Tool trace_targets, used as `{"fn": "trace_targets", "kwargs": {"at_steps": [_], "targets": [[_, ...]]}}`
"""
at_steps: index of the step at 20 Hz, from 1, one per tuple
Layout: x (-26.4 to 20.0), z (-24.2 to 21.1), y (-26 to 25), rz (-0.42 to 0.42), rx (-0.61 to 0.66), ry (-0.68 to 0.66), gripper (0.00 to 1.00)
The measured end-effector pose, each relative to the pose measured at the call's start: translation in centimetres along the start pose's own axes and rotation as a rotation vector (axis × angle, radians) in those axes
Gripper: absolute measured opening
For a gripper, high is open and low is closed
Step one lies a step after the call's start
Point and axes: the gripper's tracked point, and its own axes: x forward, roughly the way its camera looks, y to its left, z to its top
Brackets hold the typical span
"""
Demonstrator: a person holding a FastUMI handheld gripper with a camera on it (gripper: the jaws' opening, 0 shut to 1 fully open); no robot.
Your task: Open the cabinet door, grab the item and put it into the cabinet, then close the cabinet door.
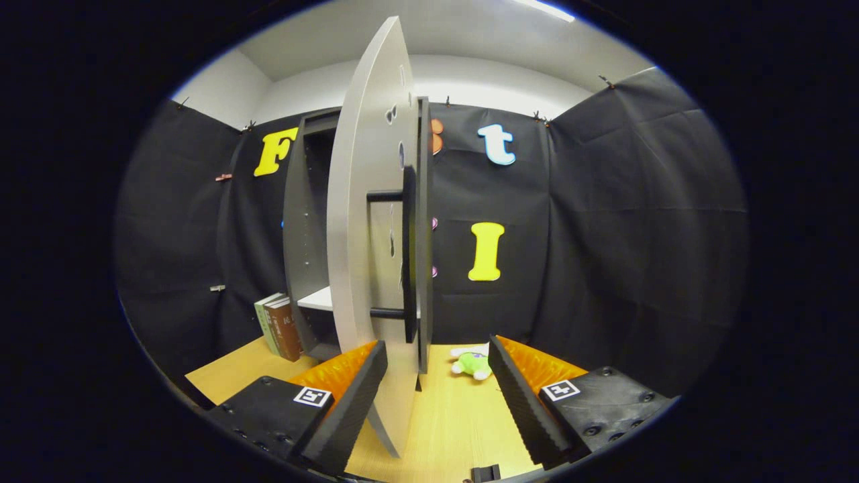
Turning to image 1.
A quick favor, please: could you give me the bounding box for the white cabinet shelf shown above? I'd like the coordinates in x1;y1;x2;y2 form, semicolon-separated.
297;286;334;312

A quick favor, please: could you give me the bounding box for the black door handle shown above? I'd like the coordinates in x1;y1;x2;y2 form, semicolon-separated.
366;166;418;344

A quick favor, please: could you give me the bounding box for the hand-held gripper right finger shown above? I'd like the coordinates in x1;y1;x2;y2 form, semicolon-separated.
488;334;675;470

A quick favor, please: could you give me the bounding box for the green plush toy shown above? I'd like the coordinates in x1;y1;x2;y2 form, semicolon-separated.
449;343;495;382

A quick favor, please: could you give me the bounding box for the black backdrop cloth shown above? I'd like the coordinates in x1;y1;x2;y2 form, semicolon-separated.
114;66;750;403

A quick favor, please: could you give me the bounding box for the long ceiling light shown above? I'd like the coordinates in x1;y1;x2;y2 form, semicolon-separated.
517;0;576;23

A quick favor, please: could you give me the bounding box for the green spine book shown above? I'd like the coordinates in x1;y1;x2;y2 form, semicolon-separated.
254;292;286;358

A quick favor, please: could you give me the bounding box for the dark grey cabinet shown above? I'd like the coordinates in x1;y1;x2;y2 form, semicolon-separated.
282;96;435;393

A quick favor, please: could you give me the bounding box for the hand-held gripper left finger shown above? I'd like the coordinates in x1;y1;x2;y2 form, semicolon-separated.
205;339;390;476

